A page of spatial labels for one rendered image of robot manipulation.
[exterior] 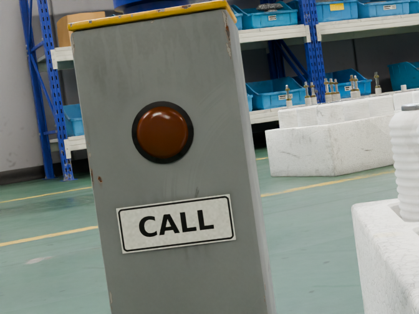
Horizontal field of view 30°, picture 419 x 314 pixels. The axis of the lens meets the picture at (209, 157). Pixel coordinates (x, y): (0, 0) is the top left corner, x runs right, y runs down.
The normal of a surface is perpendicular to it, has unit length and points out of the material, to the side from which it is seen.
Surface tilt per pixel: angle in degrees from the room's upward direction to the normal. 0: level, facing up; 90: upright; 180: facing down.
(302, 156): 90
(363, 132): 90
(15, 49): 90
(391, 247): 0
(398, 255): 0
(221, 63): 90
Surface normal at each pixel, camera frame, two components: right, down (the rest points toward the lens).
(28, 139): 0.39, 0.00
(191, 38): -0.10, 0.07
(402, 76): -0.91, 0.20
